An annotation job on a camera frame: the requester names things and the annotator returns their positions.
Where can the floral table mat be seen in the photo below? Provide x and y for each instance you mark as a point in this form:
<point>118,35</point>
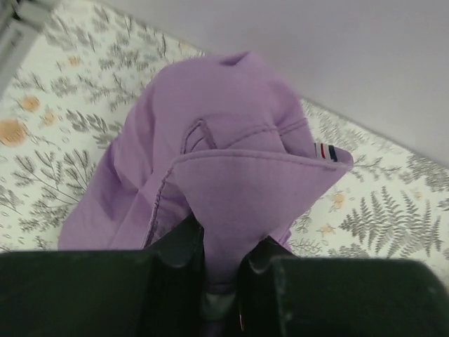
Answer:
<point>72,92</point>

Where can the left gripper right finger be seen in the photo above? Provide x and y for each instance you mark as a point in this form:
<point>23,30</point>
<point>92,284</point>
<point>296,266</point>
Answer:
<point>283,295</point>

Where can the aluminium frame rail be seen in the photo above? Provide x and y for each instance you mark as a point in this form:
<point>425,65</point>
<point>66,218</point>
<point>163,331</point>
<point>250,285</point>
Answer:
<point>21,23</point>

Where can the purple cloth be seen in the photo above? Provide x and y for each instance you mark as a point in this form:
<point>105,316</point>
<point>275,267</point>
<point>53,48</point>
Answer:
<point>221,138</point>

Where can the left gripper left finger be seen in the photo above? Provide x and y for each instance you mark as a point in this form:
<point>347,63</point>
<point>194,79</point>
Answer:
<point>150,292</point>

